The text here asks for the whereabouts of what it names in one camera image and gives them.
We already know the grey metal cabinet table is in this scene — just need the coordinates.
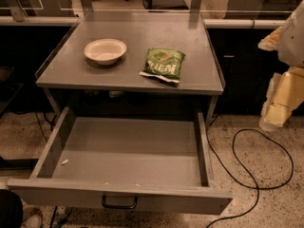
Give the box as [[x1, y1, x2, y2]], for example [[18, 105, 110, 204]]
[[37, 10, 224, 123]]

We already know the grey open top drawer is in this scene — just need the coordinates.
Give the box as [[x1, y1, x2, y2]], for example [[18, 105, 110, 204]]
[[8, 108, 233, 215]]

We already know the white shoe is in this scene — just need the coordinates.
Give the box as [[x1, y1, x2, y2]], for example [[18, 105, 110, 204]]
[[20, 207, 43, 228]]

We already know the white paper bowl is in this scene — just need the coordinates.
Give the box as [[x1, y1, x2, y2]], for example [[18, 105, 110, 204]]
[[84, 39, 127, 66]]

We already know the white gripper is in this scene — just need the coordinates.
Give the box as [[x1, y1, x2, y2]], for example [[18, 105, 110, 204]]
[[257, 1, 304, 131]]

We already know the black cable on floor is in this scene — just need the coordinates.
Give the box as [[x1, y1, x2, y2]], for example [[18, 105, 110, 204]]
[[204, 114, 295, 228]]

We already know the black drawer handle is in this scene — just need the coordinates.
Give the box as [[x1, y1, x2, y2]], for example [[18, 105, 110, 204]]
[[101, 195, 138, 210]]

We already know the green jalapeno chip bag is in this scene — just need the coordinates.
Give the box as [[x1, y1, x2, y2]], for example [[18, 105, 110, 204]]
[[140, 47, 185, 84]]

